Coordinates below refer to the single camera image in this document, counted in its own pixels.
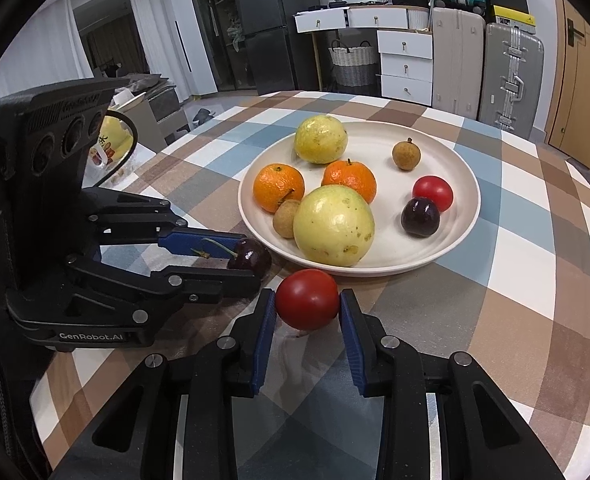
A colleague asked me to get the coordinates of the dark cherry with stem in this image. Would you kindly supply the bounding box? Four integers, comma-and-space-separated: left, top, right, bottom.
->
191, 237, 272, 281

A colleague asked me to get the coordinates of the brown longan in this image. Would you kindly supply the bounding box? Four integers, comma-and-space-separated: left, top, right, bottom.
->
272, 190, 300, 240
391, 138, 422, 171

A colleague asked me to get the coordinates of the orange mandarin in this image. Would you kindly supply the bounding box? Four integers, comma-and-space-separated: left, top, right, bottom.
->
321, 158, 377, 204
252, 164, 304, 214

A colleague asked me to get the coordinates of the red cherry tomato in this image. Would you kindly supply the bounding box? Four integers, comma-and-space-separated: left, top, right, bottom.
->
412, 176, 454, 212
275, 269, 339, 332

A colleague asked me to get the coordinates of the large yellow guava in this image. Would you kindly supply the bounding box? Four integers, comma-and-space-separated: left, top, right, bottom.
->
293, 184, 375, 268

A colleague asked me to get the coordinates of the black refrigerator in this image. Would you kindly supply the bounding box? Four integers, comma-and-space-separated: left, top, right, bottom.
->
235, 0, 320, 94

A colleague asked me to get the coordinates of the woven laundry basket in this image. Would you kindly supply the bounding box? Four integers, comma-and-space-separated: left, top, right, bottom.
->
328, 39, 378, 88

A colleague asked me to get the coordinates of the wooden door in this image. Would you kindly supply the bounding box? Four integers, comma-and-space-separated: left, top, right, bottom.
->
546, 0, 590, 169

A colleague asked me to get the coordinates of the white drawer desk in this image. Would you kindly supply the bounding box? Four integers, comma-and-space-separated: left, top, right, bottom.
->
295, 6, 434, 106

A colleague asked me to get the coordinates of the silver aluminium suitcase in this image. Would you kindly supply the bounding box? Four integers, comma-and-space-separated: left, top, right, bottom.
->
478, 23, 544, 139

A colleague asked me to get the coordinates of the beige suitcase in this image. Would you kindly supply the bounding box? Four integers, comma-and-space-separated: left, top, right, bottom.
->
432, 8, 486, 119

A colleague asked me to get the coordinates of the yellow black box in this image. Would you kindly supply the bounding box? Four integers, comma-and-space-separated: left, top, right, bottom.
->
493, 6, 537, 35

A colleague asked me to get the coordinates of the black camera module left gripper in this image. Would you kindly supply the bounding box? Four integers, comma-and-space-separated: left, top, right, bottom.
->
0, 78, 127, 191

